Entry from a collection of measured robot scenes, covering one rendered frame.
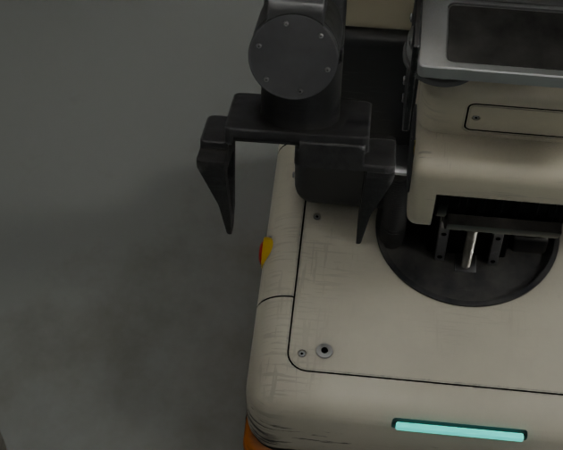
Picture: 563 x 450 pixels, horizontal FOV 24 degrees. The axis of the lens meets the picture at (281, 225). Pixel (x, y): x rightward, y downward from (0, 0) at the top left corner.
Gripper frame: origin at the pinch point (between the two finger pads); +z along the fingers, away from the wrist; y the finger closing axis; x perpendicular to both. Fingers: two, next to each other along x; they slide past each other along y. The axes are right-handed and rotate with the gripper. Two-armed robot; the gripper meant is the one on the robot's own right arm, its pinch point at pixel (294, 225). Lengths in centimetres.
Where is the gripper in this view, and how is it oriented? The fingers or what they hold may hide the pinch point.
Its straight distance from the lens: 97.9
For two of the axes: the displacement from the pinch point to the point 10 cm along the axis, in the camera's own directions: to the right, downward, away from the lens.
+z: -0.4, 8.8, 4.8
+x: 0.9, -4.7, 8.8
